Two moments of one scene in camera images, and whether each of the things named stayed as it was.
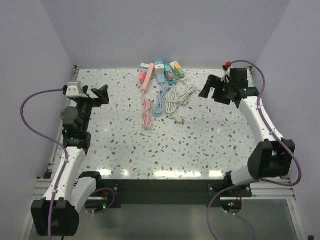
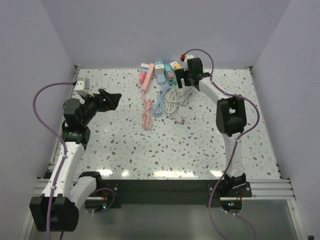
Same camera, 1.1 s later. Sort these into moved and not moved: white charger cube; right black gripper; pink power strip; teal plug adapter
Moved: right black gripper
Not moved: pink power strip; white charger cube; teal plug adapter
